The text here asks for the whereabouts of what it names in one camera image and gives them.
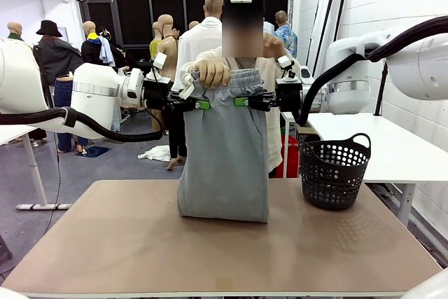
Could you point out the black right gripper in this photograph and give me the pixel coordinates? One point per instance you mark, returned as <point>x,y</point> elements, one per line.
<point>290,95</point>

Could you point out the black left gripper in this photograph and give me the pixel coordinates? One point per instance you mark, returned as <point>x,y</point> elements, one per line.
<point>157,95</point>

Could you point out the grey training pants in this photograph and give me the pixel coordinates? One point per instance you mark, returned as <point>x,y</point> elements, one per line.
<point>224,159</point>

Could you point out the black perforated plastic basket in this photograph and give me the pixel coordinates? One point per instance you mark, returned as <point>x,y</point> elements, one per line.
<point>332,180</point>

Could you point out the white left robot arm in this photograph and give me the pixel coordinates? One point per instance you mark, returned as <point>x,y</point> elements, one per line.
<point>94,92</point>

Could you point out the person's right forearm cream sleeve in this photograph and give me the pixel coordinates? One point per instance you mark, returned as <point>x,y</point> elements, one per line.
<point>206,56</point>

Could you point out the person's right hand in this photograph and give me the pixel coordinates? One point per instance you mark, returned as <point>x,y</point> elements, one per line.
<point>211,73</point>

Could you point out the person's left hand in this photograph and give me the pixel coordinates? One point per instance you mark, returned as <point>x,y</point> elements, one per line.
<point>274,46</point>

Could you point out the person body cream cardigan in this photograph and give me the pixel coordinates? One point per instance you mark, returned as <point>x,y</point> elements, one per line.
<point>273,138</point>

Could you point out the mannequin with white shirt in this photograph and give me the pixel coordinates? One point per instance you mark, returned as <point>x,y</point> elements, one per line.
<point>196,43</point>

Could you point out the bare tan mannequin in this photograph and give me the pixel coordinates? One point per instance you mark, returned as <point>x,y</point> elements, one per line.
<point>169,50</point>

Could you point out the mannequin with yellow-green top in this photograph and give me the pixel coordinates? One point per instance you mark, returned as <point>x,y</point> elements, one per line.
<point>154,48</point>

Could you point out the red bag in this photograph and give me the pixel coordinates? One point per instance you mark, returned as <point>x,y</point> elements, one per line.
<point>292,155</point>

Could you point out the mannequin with blue floral shirt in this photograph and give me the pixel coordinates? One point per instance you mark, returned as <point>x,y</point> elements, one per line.
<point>288,38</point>

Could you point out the bare mannequin head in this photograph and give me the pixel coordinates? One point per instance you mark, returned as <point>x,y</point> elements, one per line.
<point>193,25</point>

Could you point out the black shutter door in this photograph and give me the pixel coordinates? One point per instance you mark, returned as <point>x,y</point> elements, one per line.
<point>136,19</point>

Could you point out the black framed white panel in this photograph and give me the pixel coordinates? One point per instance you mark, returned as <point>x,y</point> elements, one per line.
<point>321,26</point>
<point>336,15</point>

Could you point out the dark blue floor plate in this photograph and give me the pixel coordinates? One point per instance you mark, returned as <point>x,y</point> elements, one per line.
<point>98,152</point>

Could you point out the mannequin with yellow collar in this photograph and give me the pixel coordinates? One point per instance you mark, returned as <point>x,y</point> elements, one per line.
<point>91,48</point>

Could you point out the black tripod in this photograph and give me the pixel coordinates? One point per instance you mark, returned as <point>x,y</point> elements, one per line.
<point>383,85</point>

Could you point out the figure with black bucket hat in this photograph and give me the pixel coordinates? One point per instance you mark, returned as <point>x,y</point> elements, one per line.
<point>56,57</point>

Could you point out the white table with T-foot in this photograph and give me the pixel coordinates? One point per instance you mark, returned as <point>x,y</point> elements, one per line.
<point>33,173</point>

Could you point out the mannequin with cream jacket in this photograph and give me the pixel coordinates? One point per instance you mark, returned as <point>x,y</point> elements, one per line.
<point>14,28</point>

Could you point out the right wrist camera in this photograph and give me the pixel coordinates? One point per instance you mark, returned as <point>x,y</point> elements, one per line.
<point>285,62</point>

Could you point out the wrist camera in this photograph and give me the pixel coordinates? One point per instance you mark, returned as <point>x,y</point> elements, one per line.
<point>159,60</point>
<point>285,62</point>

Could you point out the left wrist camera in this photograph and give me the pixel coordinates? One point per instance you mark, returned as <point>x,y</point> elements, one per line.
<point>159,60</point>

